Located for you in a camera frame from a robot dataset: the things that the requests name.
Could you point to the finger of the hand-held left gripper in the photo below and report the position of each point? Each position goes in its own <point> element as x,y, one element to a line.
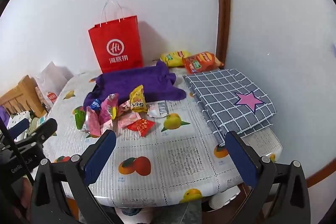
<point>44,129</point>
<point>19,128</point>

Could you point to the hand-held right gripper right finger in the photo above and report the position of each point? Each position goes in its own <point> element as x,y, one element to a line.
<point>240,158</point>

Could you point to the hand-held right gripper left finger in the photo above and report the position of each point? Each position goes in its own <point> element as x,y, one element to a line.
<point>101,158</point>

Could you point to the pale pink snack packet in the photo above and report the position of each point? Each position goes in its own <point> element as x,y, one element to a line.
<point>128,119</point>
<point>93,121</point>
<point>124,107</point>

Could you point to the red snack packet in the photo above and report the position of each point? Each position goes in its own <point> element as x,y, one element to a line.
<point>141,127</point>

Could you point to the magenta green snack packet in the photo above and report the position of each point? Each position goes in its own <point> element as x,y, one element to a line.
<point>109,107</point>

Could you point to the blue snack packet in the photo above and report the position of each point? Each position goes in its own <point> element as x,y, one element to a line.
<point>95,104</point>

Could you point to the yellow triangular snack packet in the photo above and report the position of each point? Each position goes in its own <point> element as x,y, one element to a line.
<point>137,99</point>

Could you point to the white snack packet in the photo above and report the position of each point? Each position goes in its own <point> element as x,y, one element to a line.
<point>157,108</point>

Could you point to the white plush toy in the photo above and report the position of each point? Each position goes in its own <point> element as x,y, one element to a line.
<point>31,121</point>

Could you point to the violet fabric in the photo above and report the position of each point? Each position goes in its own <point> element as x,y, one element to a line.
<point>3,114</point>

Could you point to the wooden furniture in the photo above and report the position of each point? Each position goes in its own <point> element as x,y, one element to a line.
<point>21,92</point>

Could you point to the white plastic bag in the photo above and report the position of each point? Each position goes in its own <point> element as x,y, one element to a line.
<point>52,77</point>

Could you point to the fruit print tablecloth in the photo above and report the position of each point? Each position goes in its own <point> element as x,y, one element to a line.
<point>178,155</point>

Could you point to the grey checked cloth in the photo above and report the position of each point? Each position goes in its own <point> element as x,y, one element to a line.
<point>223,98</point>

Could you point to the wooden baseboard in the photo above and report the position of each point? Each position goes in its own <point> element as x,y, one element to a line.
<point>319,178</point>

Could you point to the purple towel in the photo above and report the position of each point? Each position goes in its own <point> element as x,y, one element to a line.
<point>147,79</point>

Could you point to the orange chips bag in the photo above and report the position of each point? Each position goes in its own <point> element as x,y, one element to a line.
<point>202,62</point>

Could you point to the red paper bag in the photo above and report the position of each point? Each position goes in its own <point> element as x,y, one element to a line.
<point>115,37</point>

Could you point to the yellow chips bag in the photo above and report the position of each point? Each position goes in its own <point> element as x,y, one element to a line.
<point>173,57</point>

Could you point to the wooden door frame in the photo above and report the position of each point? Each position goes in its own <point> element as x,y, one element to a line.
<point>223,3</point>

